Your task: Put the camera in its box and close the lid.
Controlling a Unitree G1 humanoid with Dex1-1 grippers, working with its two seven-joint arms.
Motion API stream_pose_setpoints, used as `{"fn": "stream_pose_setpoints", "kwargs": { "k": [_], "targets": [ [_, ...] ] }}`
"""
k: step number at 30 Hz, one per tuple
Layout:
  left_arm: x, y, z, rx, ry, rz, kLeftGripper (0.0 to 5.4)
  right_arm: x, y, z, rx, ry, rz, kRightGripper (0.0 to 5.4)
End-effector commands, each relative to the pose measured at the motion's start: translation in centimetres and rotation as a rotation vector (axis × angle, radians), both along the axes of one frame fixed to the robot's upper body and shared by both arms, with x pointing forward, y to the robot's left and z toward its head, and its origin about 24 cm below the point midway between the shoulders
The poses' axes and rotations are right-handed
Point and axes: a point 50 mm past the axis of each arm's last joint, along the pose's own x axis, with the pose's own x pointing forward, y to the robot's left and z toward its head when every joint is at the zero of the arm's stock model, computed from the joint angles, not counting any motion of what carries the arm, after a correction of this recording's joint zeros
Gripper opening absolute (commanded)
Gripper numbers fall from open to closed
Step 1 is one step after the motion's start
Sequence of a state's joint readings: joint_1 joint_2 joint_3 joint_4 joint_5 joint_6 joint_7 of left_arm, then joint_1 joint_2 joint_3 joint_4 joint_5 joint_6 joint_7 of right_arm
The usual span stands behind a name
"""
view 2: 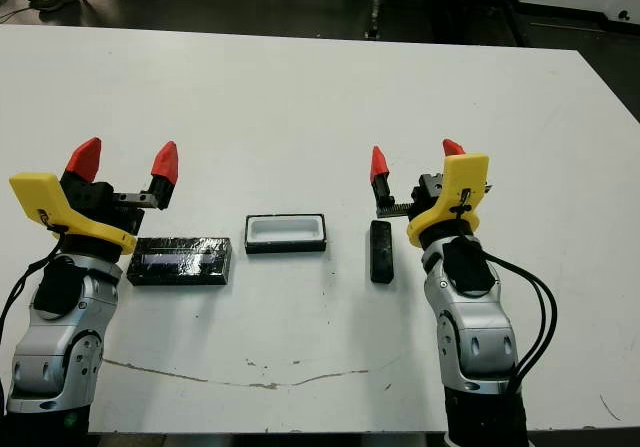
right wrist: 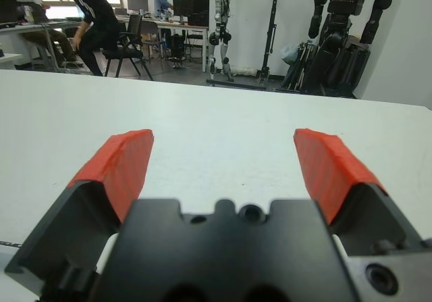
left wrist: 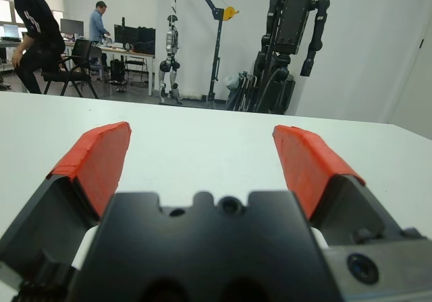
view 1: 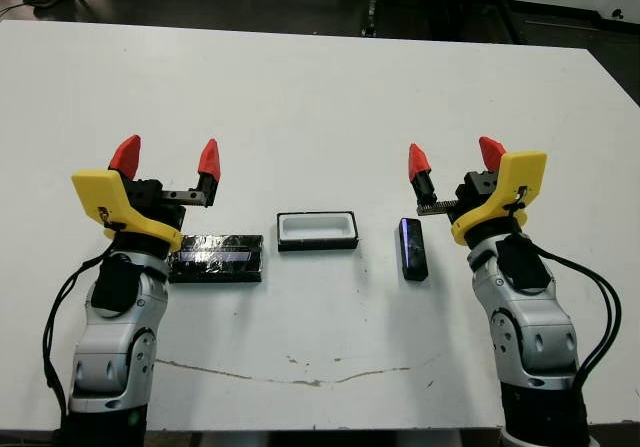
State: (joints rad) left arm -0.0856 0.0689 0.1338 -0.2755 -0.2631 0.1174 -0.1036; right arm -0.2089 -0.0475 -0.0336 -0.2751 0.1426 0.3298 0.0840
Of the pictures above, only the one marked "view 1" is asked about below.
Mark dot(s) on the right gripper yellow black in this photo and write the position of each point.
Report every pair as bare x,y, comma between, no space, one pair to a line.
520,177

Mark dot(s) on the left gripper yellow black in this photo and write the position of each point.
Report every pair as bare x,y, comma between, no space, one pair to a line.
100,192

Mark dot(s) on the slim black camera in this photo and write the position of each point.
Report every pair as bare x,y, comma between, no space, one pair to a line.
414,252

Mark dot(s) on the glossy black box lid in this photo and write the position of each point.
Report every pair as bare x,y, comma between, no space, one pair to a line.
220,262

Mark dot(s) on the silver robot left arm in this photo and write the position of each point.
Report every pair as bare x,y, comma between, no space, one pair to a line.
115,347

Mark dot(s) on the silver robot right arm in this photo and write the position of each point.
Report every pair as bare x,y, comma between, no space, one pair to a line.
540,337

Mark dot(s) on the black box with white insert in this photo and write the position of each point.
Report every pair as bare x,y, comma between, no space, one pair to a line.
315,244

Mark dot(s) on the black metal stand pole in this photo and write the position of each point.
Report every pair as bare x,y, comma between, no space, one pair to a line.
369,12

